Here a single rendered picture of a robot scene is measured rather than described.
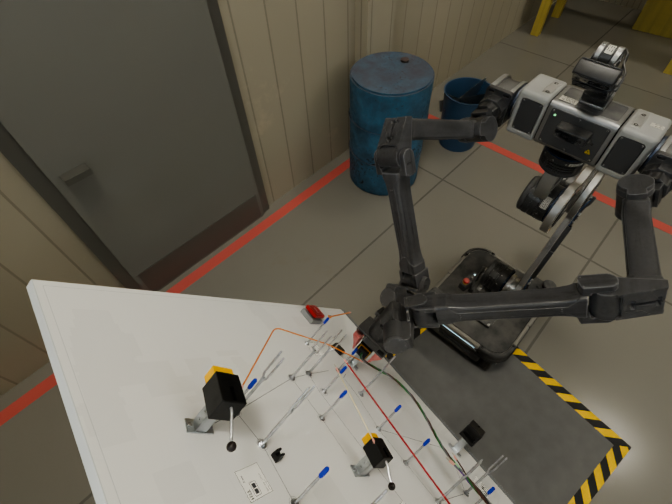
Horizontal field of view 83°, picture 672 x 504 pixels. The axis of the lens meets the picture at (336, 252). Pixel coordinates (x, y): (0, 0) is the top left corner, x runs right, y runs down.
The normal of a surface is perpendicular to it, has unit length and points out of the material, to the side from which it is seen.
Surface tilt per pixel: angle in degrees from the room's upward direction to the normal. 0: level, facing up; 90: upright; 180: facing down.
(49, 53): 90
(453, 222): 0
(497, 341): 0
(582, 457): 0
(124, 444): 53
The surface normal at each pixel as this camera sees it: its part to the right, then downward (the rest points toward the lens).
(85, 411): 0.61, -0.76
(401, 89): -0.04, -0.59
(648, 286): -0.33, -0.76
